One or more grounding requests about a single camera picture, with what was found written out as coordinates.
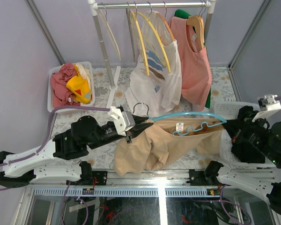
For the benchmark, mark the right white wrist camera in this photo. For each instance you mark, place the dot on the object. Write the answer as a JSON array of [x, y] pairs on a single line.
[[269, 105]]

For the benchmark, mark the dusty pink garment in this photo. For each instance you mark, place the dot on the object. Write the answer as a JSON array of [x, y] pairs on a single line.
[[61, 94]]

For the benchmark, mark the left white basket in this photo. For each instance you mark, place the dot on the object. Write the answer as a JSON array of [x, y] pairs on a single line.
[[86, 65]]

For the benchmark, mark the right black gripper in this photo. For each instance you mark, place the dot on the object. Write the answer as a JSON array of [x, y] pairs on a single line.
[[232, 126]]

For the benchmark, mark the yellow garment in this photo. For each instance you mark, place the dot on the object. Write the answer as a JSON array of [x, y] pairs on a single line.
[[80, 88]]

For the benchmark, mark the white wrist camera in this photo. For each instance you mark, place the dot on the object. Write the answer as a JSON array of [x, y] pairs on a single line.
[[120, 119], [269, 105]]

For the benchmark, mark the metal rail base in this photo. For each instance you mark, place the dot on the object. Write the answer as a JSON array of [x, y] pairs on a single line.
[[148, 184]]

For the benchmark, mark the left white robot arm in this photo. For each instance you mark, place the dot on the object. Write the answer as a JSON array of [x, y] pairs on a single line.
[[39, 165]]

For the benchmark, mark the white clothes rack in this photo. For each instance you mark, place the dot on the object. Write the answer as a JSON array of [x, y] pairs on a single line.
[[94, 7]]

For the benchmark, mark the grey hanger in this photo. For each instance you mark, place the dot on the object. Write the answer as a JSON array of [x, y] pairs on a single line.
[[130, 32]]

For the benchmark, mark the right white basket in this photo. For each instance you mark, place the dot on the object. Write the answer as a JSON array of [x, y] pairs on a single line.
[[229, 110]]

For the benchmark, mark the blue hanger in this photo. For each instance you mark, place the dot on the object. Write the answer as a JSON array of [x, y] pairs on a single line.
[[177, 114]]

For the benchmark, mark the white basket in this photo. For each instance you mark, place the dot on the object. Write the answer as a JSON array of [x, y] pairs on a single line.
[[229, 110], [86, 65]]

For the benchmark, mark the pink tank top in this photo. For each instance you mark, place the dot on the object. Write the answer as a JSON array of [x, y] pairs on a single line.
[[194, 63]]

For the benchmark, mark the yellow hanger right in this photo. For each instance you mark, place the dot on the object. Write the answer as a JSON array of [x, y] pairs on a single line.
[[161, 46]]

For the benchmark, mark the orange hanger under white shirt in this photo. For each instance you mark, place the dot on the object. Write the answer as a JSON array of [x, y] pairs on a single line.
[[166, 25]]

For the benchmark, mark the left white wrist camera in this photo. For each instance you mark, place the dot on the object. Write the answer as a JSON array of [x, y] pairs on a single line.
[[120, 119]]

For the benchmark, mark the white printed t shirt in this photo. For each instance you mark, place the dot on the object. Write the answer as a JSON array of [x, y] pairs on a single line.
[[161, 90]]

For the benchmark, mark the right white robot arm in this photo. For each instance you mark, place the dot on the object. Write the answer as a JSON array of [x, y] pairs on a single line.
[[269, 192]]

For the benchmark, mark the black garment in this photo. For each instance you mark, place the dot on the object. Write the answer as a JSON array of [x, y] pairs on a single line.
[[246, 113]]

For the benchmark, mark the cream plastic hanger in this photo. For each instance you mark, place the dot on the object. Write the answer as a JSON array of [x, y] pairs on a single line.
[[109, 31]]

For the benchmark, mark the wooden hanger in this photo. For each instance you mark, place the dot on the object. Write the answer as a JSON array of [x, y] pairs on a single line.
[[196, 21]]

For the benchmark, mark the cream garment in basket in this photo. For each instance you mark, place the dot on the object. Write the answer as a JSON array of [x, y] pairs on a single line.
[[83, 72]]

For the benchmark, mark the beige t shirt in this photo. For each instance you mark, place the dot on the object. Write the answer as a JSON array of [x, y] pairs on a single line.
[[170, 143]]

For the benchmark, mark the yellow hanger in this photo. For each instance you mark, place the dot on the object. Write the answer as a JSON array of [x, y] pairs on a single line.
[[161, 46], [139, 37]]

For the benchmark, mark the yellow hanger left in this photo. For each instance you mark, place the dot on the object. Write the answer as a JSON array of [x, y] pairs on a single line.
[[139, 37]]

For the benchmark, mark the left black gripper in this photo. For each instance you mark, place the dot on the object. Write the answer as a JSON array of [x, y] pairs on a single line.
[[138, 129]]

